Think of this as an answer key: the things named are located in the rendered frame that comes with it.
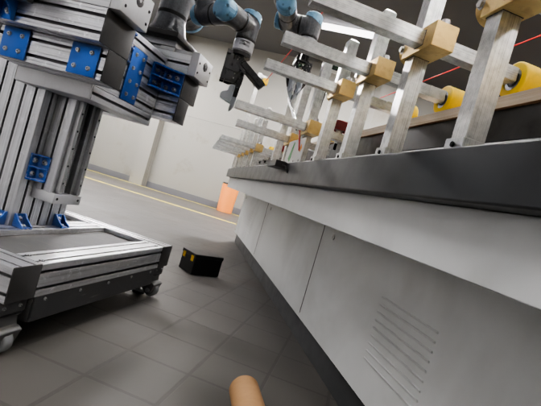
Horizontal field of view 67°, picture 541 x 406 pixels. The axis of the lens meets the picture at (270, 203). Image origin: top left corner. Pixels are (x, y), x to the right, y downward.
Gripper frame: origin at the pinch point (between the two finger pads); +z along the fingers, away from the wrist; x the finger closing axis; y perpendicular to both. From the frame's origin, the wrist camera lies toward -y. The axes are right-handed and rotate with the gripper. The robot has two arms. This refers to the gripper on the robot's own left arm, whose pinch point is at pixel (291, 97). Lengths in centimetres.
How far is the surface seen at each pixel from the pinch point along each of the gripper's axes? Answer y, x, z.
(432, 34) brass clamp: 98, 5, 5
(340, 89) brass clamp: 48.0, 5.6, 5.1
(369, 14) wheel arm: 95, -7, 4
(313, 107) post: 15.8, 6.7, 5.0
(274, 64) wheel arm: 44.6, -15.9, 3.6
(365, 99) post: 66, 8, 11
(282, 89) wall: -646, 98, -174
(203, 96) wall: -710, -50, -125
